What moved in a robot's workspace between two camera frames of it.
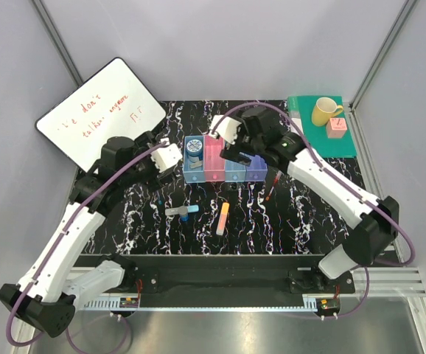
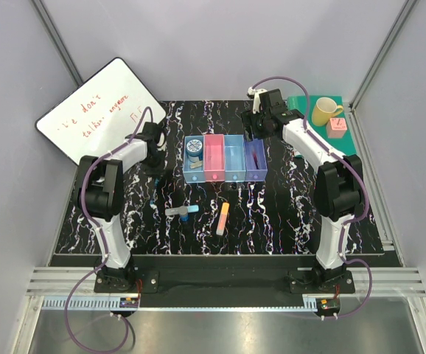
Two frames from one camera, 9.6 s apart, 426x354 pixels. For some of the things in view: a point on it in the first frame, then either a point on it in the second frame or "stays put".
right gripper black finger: x=236 y=156 to x=249 y=132
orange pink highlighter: x=222 y=218 stays put
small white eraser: x=195 y=164 stays put
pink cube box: x=336 y=127 stays put
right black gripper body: x=245 y=144 to x=258 y=123
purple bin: x=257 y=170 stays put
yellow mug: x=324 y=109 stays put
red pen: x=275 y=181 to x=255 y=159
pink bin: x=214 y=165 stays put
